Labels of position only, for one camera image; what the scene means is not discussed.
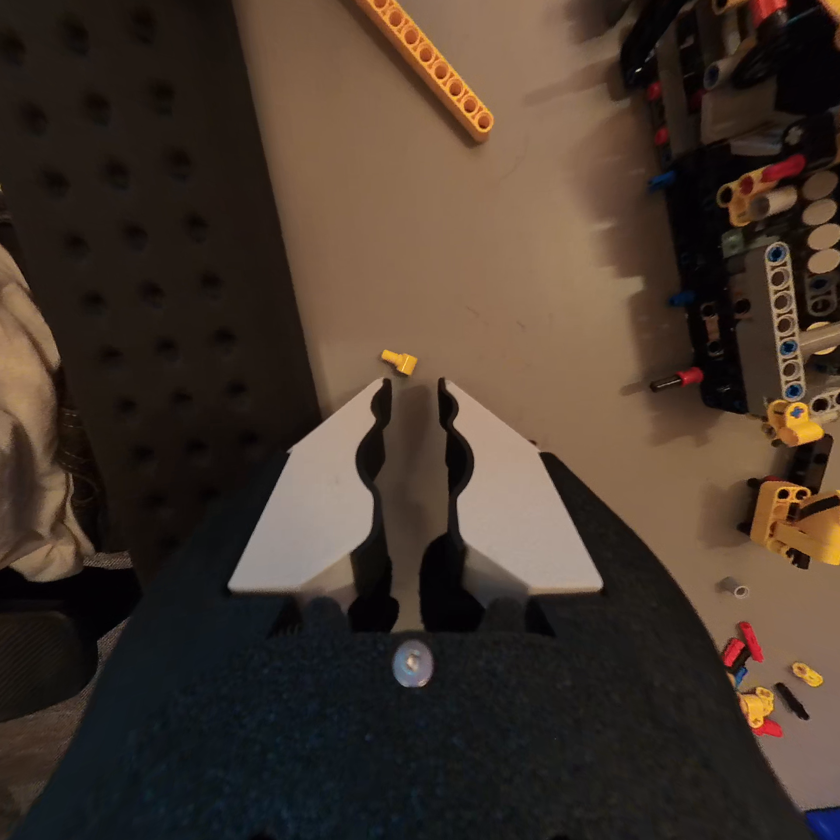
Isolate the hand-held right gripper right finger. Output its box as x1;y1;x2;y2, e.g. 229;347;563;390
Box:
420;377;603;634

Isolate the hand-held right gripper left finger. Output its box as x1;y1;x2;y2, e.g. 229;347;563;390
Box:
227;377;399;634

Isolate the grey desk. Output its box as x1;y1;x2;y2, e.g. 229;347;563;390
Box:
233;0;840;815

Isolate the yellow black brick subassembly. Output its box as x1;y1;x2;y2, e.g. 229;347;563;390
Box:
738;478;840;571

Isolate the pile of small coloured pins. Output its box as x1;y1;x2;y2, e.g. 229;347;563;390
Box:
721;620;824;739

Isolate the partly built yellow toy car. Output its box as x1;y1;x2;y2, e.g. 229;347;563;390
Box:
620;0;840;447

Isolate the black perforated foam pad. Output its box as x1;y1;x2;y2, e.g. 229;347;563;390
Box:
0;0;324;581

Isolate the long yellow holed beam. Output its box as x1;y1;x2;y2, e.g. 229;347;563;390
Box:
354;0;494;144

